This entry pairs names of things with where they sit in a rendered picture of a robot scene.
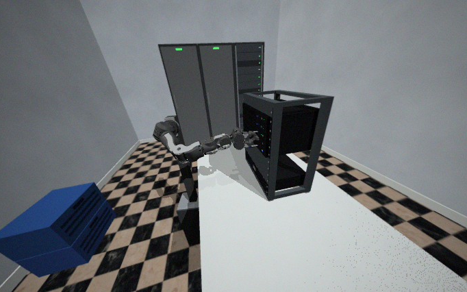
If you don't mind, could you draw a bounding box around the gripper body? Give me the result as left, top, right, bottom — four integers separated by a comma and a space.
229, 127, 244, 150

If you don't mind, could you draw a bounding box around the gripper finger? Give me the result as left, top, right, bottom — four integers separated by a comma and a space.
243, 131, 259, 139
244, 136, 259, 148

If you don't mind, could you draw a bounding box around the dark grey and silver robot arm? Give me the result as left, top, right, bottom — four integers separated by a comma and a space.
153, 117, 231, 164

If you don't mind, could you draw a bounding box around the black server rack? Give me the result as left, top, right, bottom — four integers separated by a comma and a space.
242, 90, 334, 201

